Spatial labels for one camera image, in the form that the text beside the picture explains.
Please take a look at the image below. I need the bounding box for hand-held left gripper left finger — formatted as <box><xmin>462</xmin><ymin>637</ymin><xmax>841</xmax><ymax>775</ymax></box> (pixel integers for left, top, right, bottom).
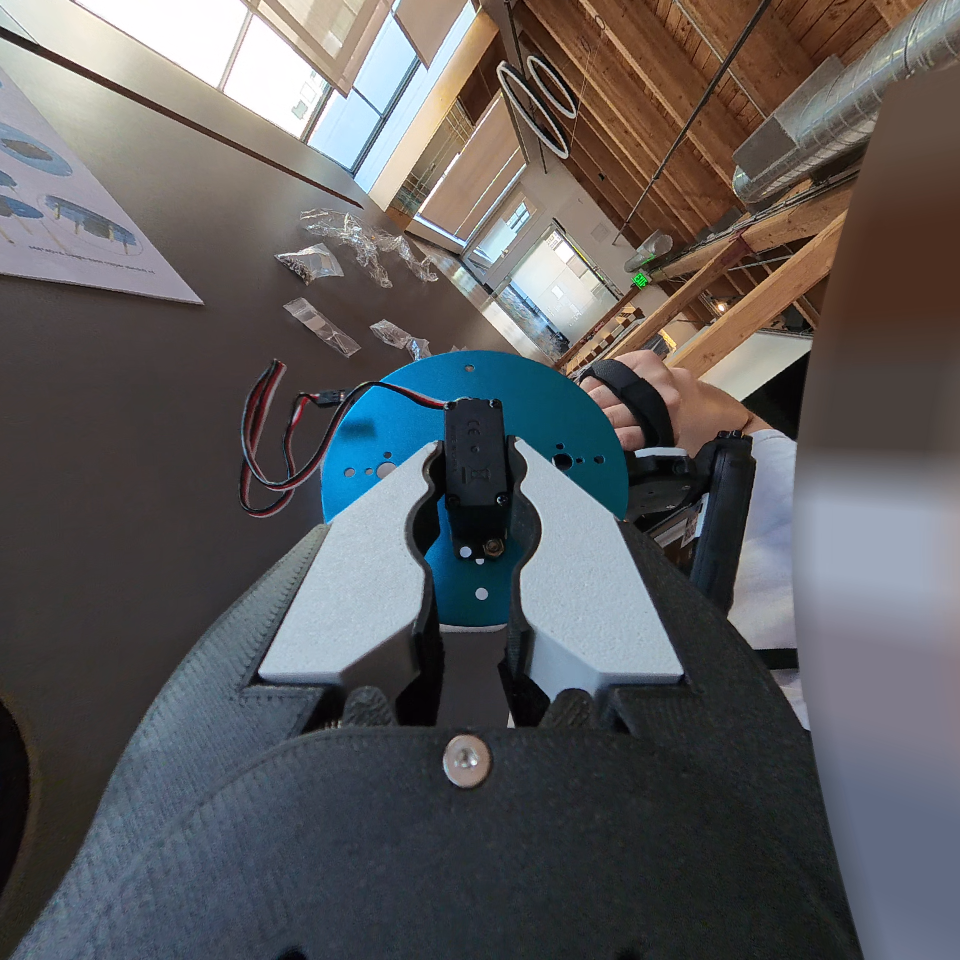
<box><xmin>257</xmin><ymin>440</ymin><xmax>444</xmax><ymax>727</ymax></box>

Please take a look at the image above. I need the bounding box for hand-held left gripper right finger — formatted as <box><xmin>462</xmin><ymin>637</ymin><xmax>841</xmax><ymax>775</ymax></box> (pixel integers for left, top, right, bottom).
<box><xmin>498</xmin><ymin>437</ymin><xmax>686</xmax><ymax>729</ymax></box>

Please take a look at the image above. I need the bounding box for red black white servo cable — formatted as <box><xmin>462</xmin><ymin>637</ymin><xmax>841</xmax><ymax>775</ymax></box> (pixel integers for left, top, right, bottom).
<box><xmin>239</xmin><ymin>359</ymin><xmax>451</xmax><ymax>519</ymax></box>

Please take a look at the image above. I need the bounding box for black servo motor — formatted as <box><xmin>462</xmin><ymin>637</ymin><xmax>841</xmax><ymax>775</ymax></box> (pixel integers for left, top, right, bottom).
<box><xmin>441</xmin><ymin>396</ymin><xmax>520</xmax><ymax>562</ymax></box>

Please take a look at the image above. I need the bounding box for blue round metal plate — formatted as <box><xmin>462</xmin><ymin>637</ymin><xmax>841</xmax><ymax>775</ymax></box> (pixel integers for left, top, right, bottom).
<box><xmin>320</xmin><ymin>351</ymin><xmax>630</xmax><ymax>628</ymax></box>

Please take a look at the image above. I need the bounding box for dark grey desk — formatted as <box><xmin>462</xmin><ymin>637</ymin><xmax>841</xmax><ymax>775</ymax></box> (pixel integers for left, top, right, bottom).
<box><xmin>0</xmin><ymin>33</ymin><xmax>526</xmax><ymax>912</ymax></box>

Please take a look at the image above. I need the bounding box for person's right hand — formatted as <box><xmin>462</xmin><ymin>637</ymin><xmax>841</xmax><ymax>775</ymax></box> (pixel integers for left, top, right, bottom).
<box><xmin>581</xmin><ymin>350</ymin><xmax>753</xmax><ymax>456</ymax></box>

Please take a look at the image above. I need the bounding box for small crumpled clear bag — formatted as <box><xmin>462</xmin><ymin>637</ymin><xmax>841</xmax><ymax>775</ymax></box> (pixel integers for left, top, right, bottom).
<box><xmin>369</xmin><ymin>319</ymin><xmax>434</xmax><ymax>361</ymax></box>

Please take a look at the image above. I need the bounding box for flat clear plastic bag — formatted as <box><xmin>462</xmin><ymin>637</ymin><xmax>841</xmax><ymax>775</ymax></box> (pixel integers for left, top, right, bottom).
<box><xmin>282</xmin><ymin>297</ymin><xmax>363</xmax><ymax>356</ymax></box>

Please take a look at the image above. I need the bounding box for clear bag with dark screws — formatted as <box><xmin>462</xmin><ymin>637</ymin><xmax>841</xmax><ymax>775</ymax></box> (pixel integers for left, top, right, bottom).
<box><xmin>273</xmin><ymin>243</ymin><xmax>345</xmax><ymax>287</ymax></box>

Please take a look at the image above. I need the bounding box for crumpled clear plastic wrap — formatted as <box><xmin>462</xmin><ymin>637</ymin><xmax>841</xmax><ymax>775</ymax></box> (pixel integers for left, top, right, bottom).
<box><xmin>300</xmin><ymin>207</ymin><xmax>440</xmax><ymax>290</ymax></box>

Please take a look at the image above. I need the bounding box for dark round object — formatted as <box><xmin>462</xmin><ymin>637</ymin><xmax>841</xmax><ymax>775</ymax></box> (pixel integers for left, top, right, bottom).
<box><xmin>0</xmin><ymin>693</ymin><xmax>36</xmax><ymax>895</ymax></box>

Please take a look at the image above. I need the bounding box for printed instruction sheet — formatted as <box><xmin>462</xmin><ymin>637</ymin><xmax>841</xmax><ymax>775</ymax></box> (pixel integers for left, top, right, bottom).
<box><xmin>0</xmin><ymin>67</ymin><xmax>205</xmax><ymax>306</ymax></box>

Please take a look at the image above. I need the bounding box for large window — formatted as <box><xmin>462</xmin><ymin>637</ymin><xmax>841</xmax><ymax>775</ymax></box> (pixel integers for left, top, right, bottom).
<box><xmin>71</xmin><ymin>0</ymin><xmax>481</xmax><ymax>175</ymax></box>

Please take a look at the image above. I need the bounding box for silver air duct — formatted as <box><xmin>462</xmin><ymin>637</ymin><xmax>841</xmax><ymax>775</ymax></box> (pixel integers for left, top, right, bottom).
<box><xmin>731</xmin><ymin>0</ymin><xmax>960</xmax><ymax>213</ymax></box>

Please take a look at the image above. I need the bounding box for large ring ceiling lamp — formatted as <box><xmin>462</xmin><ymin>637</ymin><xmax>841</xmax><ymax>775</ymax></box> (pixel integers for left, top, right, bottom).
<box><xmin>495</xmin><ymin>62</ymin><xmax>570</xmax><ymax>156</ymax></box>

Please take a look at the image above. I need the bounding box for small ring ceiling lamp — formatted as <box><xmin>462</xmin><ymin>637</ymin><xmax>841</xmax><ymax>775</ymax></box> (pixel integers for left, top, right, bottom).
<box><xmin>525</xmin><ymin>54</ymin><xmax>579</xmax><ymax>122</ymax></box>

